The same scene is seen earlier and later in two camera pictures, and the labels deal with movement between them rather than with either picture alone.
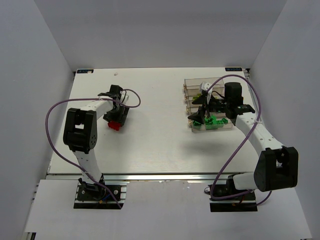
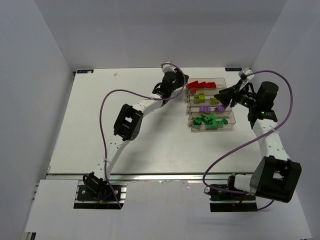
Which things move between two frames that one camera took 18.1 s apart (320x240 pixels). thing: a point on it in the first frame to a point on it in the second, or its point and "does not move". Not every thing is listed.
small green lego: x=225 y=120 does not move
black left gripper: x=117 y=115 to x=180 y=78
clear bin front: x=216 y=121 does not move
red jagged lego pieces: x=114 y=125 to x=195 y=85
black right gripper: x=207 y=107 to x=235 y=94
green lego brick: x=196 y=123 does not move
